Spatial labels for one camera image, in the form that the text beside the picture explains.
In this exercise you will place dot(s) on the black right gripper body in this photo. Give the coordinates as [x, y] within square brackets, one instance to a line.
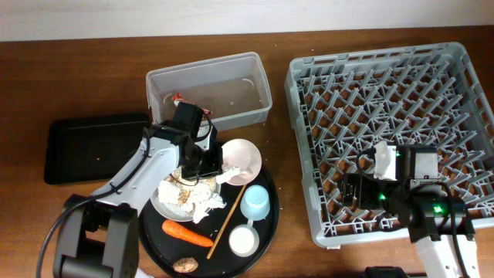
[371, 194]

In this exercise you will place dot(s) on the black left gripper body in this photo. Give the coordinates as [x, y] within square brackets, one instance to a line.
[206, 162]

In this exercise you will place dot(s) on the rice and peanut shells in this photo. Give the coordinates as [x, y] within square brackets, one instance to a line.
[193, 191]

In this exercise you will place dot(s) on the white tissue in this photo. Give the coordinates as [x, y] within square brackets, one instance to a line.
[230, 176]
[193, 197]

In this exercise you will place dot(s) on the pink bowl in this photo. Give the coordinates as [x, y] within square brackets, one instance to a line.
[242, 154]

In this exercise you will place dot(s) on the grey plate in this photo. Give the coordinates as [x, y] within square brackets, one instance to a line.
[170, 208]

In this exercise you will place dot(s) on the red snack wrapper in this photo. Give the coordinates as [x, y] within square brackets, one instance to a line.
[178, 98]

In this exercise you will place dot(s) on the light blue cup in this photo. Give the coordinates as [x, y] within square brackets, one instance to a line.
[255, 203]

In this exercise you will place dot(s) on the white cup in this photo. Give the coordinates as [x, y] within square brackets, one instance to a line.
[244, 239]

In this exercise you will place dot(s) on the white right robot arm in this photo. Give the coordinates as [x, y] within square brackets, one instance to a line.
[405, 183]

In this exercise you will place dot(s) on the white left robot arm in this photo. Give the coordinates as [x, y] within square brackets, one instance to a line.
[98, 235]

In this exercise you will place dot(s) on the grey dishwasher rack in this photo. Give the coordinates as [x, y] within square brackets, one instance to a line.
[341, 104]

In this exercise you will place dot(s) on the orange carrot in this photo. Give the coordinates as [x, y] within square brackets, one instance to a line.
[178, 231]

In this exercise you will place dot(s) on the clear plastic bin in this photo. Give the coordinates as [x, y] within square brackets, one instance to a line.
[234, 88]

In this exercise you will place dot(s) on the round black tray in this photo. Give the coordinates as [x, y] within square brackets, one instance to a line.
[166, 250]

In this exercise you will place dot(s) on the wooden chopstick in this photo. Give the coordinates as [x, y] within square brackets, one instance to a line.
[225, 223]

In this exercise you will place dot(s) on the brown walnut shell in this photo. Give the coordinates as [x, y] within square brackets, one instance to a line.
[185, 265]

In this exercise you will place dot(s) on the black rectangular tray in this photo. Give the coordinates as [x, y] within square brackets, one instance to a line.
[93, 148]

